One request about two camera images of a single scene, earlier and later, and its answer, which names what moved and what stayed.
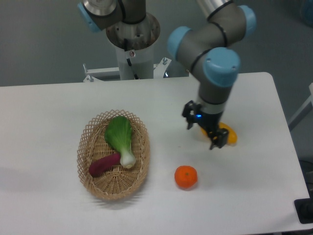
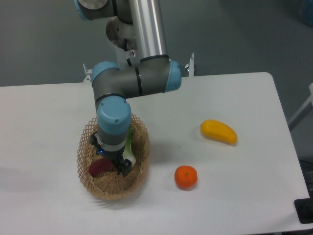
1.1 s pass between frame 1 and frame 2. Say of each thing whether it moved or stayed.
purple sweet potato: stayed
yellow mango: stayed
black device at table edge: stayed
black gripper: moved
